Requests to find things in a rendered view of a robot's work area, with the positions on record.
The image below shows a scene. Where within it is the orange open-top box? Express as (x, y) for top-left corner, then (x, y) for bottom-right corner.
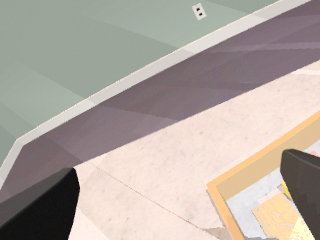
(204, 104), (320, 240)

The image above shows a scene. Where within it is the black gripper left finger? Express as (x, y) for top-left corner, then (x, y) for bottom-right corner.
(0, 167), (80, 240)

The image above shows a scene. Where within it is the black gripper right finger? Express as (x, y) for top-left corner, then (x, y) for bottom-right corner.
(280, 149), (320, 240)

